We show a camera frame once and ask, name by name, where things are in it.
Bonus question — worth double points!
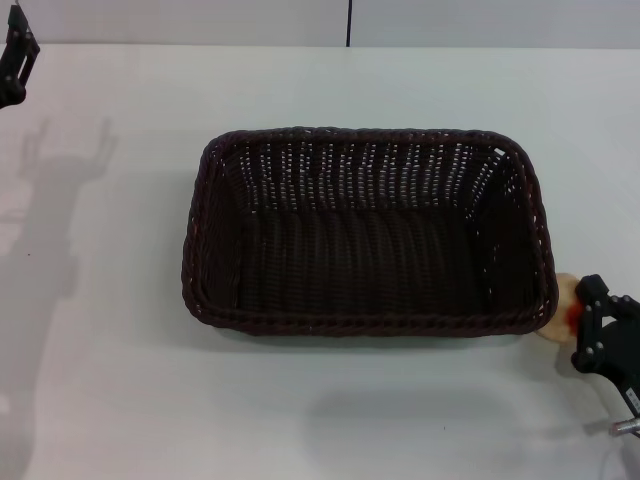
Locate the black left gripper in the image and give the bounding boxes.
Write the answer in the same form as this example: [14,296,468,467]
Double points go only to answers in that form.
[0,7,41,109]

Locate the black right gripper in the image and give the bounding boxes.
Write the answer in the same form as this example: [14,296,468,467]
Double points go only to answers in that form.
[570,273,640,417]

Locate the beige bun with orange spot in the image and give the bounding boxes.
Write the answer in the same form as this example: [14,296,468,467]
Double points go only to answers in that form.
[534,272,584,344]

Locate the dark brown woven basket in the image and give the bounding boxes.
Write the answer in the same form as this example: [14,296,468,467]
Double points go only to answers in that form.
[180,126,560,337]

